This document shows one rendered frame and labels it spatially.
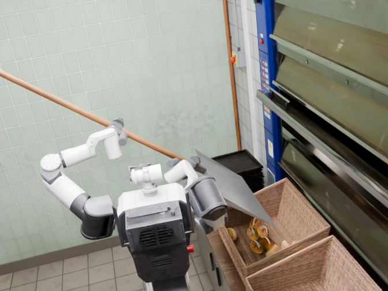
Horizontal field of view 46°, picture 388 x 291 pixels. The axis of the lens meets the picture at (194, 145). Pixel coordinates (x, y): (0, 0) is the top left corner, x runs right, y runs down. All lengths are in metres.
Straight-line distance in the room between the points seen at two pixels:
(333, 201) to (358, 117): 0.56
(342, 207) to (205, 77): 1.62
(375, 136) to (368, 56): 0.30
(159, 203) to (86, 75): 1.80
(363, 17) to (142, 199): 1.04
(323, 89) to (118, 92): 1.68
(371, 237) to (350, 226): 0.15
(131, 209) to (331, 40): 1.08
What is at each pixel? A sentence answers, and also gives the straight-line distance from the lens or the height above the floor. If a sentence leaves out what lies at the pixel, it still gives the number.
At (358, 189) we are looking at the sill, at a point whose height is 1.18.
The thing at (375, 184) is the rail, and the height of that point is 1.44.
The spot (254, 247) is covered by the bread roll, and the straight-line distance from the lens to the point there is 2.67.
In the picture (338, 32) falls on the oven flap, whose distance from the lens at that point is 2.01.
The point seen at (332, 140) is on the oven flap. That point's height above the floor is 1.40.
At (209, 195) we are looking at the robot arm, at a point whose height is 1.39.
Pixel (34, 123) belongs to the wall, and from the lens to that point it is 3.45.
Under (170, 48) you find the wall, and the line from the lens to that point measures 3.35.
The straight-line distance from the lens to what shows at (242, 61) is 3.13.
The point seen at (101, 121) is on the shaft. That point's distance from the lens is 2.15.
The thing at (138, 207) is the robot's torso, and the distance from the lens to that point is 1.70.
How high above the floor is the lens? 2.29
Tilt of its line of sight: 25 degrees down
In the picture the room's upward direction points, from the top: 8 degrees counter-clockwise
